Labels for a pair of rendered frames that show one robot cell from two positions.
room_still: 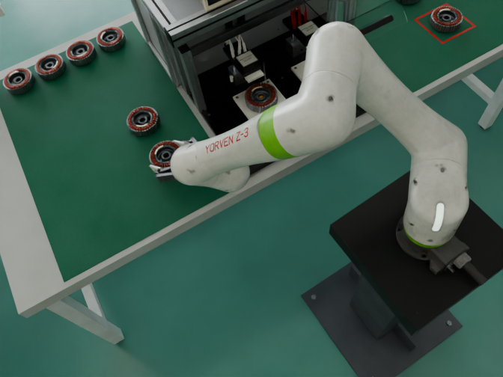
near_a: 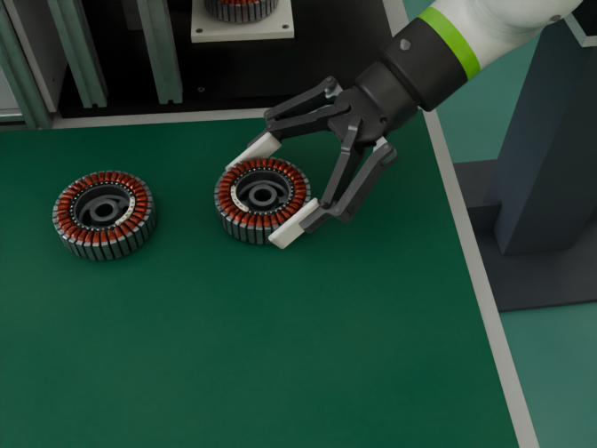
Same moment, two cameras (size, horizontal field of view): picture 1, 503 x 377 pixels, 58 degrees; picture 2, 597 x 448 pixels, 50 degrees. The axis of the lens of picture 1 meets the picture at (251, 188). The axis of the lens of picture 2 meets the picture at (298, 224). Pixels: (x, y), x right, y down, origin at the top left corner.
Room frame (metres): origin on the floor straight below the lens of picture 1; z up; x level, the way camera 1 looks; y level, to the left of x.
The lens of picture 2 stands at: (0.72, 0.72, 1.35)
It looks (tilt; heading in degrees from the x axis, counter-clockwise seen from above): 52 degrees down; 286
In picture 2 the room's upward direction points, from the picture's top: straight up
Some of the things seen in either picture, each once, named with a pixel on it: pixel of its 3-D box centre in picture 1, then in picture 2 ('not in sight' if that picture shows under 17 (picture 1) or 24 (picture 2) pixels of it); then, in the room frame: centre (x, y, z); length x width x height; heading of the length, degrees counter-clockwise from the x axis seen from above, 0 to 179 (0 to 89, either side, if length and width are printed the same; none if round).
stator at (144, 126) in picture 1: (143, 121); (106, 213); (1.06, 0.33, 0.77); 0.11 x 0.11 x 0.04
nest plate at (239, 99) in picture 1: (261, 102); (242, 7); (1.04, -0.09, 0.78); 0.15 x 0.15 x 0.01; 20
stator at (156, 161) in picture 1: (166, 156); (263, 198); (0.89, 0.26, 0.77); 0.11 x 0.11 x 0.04
